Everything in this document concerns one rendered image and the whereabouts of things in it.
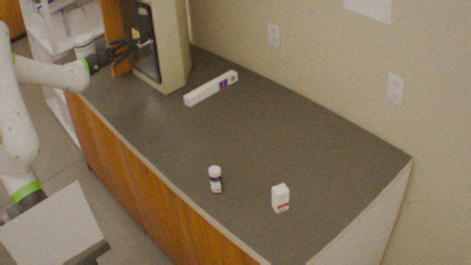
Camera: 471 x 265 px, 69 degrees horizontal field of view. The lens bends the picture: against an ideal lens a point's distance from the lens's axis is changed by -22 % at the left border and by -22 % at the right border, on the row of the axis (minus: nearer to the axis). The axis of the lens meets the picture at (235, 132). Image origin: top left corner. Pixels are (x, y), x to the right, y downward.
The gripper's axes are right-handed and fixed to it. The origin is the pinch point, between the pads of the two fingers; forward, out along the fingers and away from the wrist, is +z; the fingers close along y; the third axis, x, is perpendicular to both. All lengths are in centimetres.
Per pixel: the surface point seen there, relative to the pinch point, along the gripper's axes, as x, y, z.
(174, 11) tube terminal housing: -11.3, 12.1, 15.6
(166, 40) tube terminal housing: -10.9, 0.0, 10.2
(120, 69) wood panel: 26.8, -21.7, 0.4
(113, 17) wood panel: 25.9, 8.5, 1.9
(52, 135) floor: 163, -115, -30
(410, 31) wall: -104, 18, 48
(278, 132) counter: -65, -28, 20
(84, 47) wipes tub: 62, -14, -7
